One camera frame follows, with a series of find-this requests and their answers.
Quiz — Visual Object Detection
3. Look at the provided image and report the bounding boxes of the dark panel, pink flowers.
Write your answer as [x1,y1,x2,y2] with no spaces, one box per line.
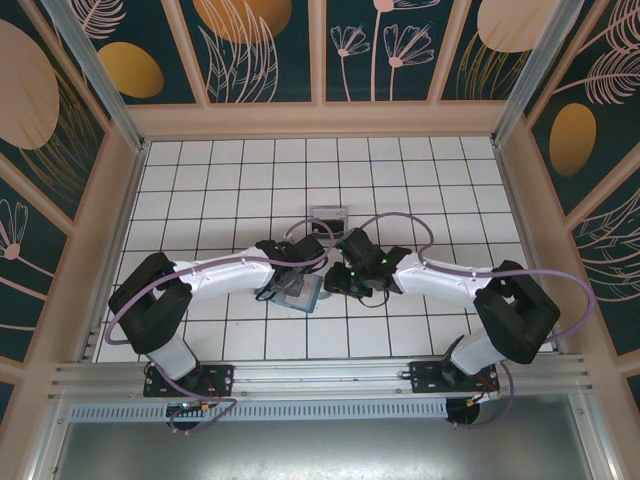
[324,0,464,105]

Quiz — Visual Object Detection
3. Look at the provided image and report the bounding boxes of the dark panel, small gold oval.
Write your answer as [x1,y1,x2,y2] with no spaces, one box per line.
[74,0,210,106]

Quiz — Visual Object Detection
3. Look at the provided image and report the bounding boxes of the dark panel, pink leaf sprays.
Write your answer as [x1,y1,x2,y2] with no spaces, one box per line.
[519,0,640,119]

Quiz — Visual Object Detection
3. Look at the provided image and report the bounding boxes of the dark panel, single pink flower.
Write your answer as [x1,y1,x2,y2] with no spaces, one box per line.
[0,172,70,360]

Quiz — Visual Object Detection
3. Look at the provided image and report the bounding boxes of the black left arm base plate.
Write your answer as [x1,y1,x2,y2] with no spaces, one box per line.
[143,363,236,399]

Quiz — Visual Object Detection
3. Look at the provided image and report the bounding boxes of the dark panel, large beige oval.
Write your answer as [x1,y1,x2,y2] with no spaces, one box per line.
[0,0,112,224]

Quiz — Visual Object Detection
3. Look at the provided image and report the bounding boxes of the clear plastic card box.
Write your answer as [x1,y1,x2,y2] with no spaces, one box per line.
[308,204,350,241]

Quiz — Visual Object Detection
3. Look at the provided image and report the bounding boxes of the dark panel, upright gold oval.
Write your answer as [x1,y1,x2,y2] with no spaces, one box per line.
[528,47,640,217]

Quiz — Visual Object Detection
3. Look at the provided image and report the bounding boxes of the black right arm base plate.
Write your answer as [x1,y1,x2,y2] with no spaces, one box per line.
[408,359,501,397]

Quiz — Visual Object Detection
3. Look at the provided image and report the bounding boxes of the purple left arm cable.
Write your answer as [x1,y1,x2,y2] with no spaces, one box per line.
[104,218,337,435]

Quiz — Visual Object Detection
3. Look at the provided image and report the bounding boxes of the dark panel, gold circle, leaves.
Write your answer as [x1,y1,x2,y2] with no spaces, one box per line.
[177,0,321,105]

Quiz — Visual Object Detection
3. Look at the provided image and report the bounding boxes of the dark panel, pink fern leaves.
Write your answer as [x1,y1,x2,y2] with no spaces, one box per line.
[569,182,640,357]

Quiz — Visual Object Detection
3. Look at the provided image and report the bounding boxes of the aluminium mounting rail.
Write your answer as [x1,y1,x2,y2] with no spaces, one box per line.
[47,360,599,401]

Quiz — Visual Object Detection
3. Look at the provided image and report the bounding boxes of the aluminium side rail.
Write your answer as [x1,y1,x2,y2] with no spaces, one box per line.
[493,142,569,354]
[74,142,151,365]

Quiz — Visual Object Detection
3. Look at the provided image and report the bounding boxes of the dark panel, beige circle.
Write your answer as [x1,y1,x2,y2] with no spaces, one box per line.
[438,0,541,103]

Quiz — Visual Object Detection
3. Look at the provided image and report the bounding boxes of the thin black right gripper cable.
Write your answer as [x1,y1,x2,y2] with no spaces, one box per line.
[357,289,392,308]

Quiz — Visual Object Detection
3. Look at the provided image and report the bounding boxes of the aluminium corner post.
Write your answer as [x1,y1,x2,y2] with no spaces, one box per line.
[489,0,597,147]
[42,0,151,156]

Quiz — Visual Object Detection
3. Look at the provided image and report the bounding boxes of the slotted grey cable duct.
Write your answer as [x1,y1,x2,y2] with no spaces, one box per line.
[67,399,450,422]

